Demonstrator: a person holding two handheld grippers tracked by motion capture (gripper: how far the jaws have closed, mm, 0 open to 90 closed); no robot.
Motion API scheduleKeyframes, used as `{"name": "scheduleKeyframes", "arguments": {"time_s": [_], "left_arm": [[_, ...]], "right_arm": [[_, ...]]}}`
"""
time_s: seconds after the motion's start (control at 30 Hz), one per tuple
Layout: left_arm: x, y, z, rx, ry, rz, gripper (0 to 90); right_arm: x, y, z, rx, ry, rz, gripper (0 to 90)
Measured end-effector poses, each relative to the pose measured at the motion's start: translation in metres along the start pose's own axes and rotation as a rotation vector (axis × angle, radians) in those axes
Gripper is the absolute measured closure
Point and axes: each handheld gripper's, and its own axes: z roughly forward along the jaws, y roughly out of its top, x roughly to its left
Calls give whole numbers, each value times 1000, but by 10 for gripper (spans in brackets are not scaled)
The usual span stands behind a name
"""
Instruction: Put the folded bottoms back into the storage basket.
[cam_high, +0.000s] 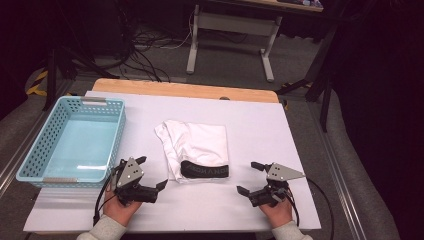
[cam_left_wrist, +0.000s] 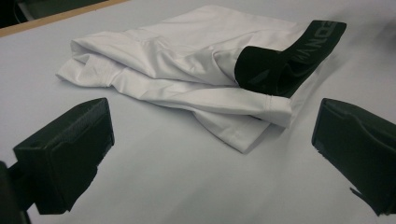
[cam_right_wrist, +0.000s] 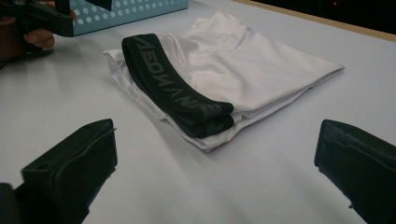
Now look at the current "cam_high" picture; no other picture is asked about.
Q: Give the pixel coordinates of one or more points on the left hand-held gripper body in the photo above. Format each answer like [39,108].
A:
[130,173]

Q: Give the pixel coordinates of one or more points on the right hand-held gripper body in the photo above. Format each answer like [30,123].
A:
[280,173]

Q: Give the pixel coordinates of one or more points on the white underwear with black waistband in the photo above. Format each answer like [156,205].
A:
[200,143]

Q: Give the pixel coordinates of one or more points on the light blue plastic basket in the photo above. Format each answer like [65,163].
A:
[80,143]

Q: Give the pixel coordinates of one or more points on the person's left hand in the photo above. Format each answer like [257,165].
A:
[118,210]

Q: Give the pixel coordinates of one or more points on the person's right hand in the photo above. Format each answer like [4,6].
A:
[278,215]

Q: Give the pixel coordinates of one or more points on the white table board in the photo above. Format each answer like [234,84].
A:
[260,133]

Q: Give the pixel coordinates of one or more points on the wooden table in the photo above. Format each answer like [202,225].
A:
[173,88]

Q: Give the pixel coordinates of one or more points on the black metal stand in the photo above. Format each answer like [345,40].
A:
[325,76]

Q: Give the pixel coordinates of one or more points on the black tripod stand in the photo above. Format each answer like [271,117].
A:
[51,76]

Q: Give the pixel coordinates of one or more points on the yellow and black floor tape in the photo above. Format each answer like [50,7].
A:
[36,85]

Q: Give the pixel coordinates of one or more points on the white metal stand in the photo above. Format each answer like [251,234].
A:
[233,25]

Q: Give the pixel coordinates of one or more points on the metal floor rail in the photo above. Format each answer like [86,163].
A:
[340,173]
[20,156]

